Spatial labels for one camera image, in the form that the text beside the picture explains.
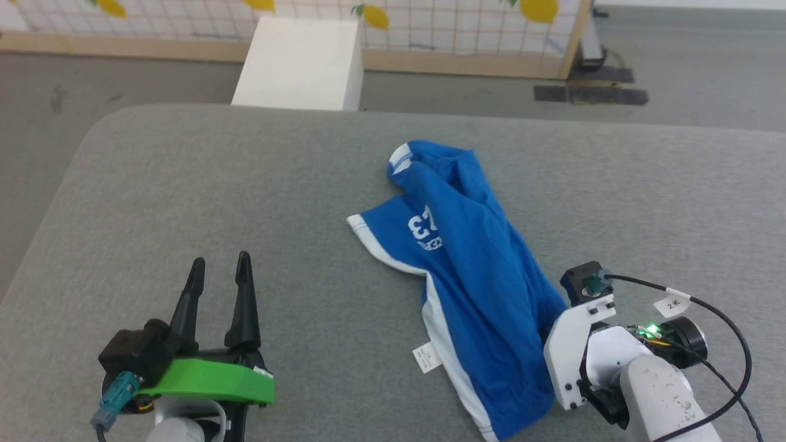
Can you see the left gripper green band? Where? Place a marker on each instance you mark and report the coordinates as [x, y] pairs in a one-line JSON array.
[[209, 377]]

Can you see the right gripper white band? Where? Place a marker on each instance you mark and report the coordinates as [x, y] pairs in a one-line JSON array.
[[565, 356]]

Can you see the blue white sports garment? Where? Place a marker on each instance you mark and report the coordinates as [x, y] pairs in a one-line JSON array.
[[485, 276]]

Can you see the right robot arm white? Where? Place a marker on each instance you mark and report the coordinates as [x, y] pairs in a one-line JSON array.
[[657, 393]]

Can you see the white rectangular box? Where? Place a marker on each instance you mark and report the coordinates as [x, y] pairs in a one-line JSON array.
[[301, 61]]

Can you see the grey metal partition foot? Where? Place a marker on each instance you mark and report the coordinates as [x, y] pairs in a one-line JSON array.
[[592, 46]]

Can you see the lemon print partition panel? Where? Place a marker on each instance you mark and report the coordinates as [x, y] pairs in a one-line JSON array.
[[442, 31]]

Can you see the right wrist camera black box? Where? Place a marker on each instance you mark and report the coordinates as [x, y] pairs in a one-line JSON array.
[[580, 279]]

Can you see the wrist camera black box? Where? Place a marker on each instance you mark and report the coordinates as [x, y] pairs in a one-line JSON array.
[[138, 353], [580, 279]]

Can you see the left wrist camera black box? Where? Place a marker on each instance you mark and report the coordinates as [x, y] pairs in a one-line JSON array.
[[138, 353]]

